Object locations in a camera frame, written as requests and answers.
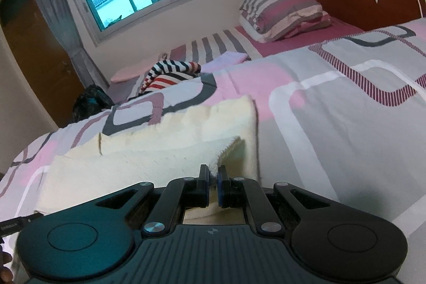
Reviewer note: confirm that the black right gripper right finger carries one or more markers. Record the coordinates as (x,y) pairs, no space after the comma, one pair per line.
(247,195)

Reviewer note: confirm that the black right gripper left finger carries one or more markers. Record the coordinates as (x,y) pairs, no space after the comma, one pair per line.
(177,197)

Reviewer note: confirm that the cream knitted sweater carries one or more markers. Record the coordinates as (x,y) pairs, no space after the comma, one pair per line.
(221,135)

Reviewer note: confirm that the striped red black garment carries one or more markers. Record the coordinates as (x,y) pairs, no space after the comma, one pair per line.
(165,73)

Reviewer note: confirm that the light purple folded cloth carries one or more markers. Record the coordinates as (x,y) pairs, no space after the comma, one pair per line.
(226,60)

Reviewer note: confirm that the patterned pink grey bedsheet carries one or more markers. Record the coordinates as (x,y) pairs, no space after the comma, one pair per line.
(343,118)

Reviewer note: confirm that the brown wooden door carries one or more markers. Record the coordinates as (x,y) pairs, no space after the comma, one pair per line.
(41,59)

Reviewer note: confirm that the striped pink pillow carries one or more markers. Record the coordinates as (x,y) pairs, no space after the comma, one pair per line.
(268,21)

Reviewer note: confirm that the grey left curtain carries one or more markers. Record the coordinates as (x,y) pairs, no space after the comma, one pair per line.
(60,21)

